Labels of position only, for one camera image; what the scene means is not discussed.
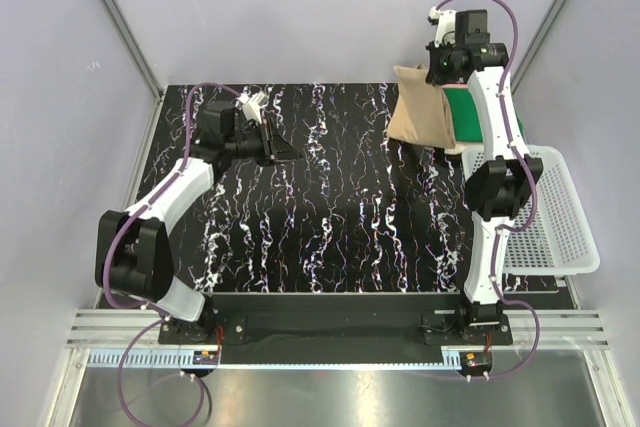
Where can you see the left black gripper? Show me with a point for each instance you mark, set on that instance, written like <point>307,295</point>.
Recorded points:
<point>272,144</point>

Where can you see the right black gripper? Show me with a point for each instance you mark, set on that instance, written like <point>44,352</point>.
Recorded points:
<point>434,77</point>

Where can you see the beige t shirt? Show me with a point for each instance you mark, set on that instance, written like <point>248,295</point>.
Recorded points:
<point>422,114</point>

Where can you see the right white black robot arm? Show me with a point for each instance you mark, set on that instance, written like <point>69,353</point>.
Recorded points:
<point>496,192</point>

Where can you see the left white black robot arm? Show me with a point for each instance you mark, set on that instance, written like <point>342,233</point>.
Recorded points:
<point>133,255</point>

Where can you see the pink folded t shirt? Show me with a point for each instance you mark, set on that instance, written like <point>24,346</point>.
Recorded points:
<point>455,86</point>

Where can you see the green folded t shirt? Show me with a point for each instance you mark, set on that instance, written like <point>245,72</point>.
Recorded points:
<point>465,119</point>

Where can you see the cream folded t shirt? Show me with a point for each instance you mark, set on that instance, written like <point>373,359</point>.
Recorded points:
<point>459,148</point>

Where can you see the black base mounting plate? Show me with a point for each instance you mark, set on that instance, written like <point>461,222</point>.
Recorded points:
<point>392,325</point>

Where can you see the white plastic mesh basket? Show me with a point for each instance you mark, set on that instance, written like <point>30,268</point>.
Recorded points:
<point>559,241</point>

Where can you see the left small circuit board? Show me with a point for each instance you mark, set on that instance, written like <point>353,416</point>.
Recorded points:
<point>206,357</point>

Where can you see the small circuit board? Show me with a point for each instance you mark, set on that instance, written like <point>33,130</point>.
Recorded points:
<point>478,359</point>
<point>206,357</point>

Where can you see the right small circuit board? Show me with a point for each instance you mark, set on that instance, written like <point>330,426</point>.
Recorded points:
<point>478,359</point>

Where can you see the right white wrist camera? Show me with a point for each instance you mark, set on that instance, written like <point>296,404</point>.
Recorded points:
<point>445,23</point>

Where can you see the right aluminium frame post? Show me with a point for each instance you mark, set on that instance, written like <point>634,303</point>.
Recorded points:
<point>543,31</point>

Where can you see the aluminium frame post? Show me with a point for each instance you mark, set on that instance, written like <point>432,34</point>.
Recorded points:
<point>131,45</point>
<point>543,31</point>

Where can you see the left aluminium frame post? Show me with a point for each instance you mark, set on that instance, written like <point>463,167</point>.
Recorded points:
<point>131,45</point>

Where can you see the aluminium rail profile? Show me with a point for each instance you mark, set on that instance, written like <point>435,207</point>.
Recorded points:
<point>106,328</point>

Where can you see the grey slotted cable duct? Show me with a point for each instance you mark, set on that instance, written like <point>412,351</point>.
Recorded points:
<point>233,358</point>

